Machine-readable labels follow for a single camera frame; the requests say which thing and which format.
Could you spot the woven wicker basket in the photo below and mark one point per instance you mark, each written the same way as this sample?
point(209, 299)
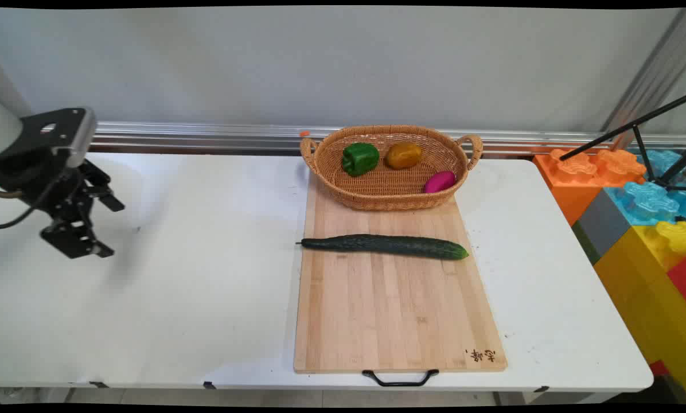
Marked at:
point(386, 186)

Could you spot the aluminium frame post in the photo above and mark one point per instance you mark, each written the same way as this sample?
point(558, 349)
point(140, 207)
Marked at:
point(653, 74)

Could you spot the orange giant building block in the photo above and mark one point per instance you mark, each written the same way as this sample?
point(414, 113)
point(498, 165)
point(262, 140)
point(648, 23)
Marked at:
point(572, 183)

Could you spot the black tripod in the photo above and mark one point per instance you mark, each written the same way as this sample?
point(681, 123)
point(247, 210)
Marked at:
point(644, 146)

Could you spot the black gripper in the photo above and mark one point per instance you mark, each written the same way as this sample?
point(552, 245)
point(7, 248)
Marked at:
point(36, 183)

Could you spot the blue giant building block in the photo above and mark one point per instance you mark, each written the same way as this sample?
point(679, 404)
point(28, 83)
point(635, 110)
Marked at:
point(650, 201)

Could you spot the brown yellow potato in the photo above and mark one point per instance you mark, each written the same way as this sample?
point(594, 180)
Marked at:
point(403, 155)

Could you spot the bamboo cutting board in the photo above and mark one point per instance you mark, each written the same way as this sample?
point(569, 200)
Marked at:
point(394, 312)

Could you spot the aluminium rail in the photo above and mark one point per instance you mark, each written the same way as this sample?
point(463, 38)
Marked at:
point(217, 136)

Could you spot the magenta eggplant toy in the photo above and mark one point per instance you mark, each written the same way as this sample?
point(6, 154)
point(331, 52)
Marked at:
point(439, 182)

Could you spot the green bell pepper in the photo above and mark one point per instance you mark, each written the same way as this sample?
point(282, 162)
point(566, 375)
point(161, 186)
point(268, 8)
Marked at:
point(360, 159)

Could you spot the grey giant building block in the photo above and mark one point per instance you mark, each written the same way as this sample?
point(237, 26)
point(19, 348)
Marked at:
point(602, 226)

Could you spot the long dark green cucumber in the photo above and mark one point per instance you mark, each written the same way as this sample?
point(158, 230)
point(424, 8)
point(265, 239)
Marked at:
point(389, 245)

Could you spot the red giant building block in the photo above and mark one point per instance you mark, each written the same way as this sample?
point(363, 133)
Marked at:
point(684, 278)

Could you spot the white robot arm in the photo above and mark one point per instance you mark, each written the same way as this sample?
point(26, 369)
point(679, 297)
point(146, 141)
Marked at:
point(2, 127)

